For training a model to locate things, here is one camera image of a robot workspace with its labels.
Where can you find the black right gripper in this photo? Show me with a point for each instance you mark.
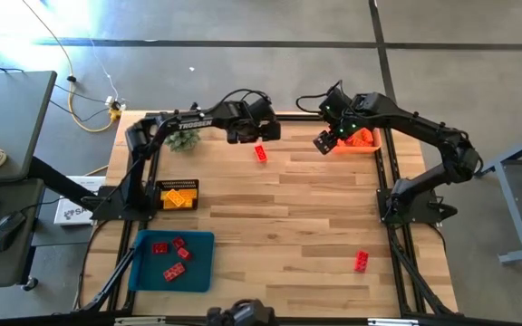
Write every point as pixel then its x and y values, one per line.
pixel 340 115

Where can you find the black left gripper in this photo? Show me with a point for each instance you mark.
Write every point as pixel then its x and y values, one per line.
pixel 249 115

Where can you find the orange-red toy brick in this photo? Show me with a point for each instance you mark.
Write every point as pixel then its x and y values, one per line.
pixel 354 141

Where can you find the orange toy brick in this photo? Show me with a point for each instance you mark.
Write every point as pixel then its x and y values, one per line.
pixel 366 136

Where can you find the amber toy brick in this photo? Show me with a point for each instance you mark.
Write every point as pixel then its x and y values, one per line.
pixel 175 198

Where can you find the small red toy brick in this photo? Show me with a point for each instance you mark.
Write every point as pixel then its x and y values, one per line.
pixel 178 242

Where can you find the long red toy brick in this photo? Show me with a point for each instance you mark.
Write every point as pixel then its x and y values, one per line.
pixel 174 272

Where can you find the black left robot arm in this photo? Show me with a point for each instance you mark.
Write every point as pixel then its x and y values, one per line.
pixel 188 123

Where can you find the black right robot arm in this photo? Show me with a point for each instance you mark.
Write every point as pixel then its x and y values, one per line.
pixel 415 122

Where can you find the orange translucent bin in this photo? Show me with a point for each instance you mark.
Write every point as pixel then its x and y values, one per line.
pixel 370 149

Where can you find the green artificial potted plant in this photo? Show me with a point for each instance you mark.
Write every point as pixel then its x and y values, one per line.
pixel 183 141

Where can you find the black slotted basket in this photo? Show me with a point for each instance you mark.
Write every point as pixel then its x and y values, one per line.
pixel 177 183

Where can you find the yellow plug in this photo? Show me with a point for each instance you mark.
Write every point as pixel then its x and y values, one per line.
pixel 115 115

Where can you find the white power adapter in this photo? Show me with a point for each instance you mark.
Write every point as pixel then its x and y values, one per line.
pixel 109 100

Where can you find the teal plastic tray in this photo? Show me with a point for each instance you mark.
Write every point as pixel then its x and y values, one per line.
pixel 197 280

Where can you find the black device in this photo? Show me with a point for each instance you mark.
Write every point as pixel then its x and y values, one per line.
pixel 243 314

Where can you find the black plug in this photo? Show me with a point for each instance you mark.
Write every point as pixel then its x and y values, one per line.
pixel 71 79

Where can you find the black desk base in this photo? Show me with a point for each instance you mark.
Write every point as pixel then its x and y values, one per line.
pixel 61 181

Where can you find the white printed box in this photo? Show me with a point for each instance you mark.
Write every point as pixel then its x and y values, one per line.
pixel 73 215

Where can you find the black computer mouse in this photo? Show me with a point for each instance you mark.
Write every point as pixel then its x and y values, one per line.
pixel 7 228

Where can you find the black frame bracket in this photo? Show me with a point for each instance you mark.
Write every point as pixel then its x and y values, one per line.
pixel 194 106

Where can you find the silver bracket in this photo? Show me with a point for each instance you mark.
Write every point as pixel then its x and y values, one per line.
pixel 392 322
pixel 138 321

